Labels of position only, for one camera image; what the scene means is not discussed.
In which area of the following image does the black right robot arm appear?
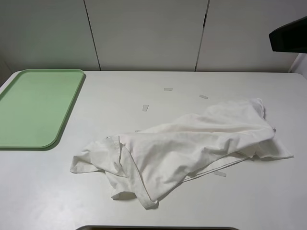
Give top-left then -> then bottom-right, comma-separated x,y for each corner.
269,17 -> 307,54

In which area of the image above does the light green plastic tray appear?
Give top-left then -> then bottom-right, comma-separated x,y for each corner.
0,69 -> 85,150

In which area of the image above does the clear tape strip lower right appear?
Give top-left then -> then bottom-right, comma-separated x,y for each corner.
213,171 -> 226,177

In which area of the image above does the white short sleeve t-shirt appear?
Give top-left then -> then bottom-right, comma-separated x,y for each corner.
70,99 -> 292,209

